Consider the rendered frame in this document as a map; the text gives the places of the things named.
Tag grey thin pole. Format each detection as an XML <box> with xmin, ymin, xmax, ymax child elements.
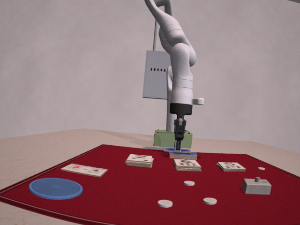
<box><xmin>153</xmin><ymin>20</ymin><xmax>158</xmax><ymax>51</ymax></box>

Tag blue flat disc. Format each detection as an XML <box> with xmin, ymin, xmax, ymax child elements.
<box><xmin>29</xmin><ymin>177</ymin><xmax>84</xmax><ymax>200</ymax></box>

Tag grey wall cabinet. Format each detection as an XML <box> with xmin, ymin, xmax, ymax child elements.
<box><xmin>142</xmin><ymin>50</ymin><xmax>173</xmax><ymax>101</ymax></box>

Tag red felt mat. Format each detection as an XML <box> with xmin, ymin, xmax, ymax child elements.
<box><xmin>0</xmin><ymin>144</ymin><xmax>300</xmax><ymax>225</ymax></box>

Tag white card pile five pips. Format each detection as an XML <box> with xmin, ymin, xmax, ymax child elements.
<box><xmin>216</xmin><ymin>161</ymin><xmax>247</xmax><ymax>173</ymax></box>

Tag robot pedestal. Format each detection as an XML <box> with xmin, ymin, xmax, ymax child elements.
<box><xmin>153</xmin><ymin>129</ymin><xmax>193</xmax><ymax>149</ymax></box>

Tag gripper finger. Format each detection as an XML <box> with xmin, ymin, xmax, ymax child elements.
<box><xmin>173</xmin><ymin>116</ymin><xmax>188</xmax><ymax>151</ymax></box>

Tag white card pile six pips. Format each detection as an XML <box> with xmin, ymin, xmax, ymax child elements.
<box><xmin>173</xmin><ymin>158</ymin><xmax>202</xmax><ymax>172</ymax></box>

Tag pale wide rule card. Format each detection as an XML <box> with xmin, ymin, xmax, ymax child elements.
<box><xmin>60</xmin><ymin>163</ymin><xmax>109</xmax><ymax>178</ymax></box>

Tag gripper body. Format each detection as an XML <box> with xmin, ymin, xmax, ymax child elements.
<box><xmin>169</xmin><ymin>102</ymin><xmax>194</xmax><ymax>118</ymax></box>

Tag blue-backed plywood card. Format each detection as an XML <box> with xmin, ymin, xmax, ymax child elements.
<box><xmin>163</xmin><ymin>147</ymin><xmax>197</xmax><ymax>156</ymax></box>

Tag grey block with peg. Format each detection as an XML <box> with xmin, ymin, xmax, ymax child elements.
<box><xmin>242</xmin><ymin>176</ymin><xmax>272</xmax><ymax>195</ymax></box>

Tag white card pile two pips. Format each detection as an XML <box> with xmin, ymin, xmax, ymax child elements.
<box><xmin>125</xmin><ymin>154</ymin><xmax>155</xmax><ymax>168</ymax></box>

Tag pale beige stone table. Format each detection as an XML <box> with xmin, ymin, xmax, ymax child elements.
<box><xmin>0</xmin><ymin>128</ymin><xmax>300</xmax><ymax>225</ymax></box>

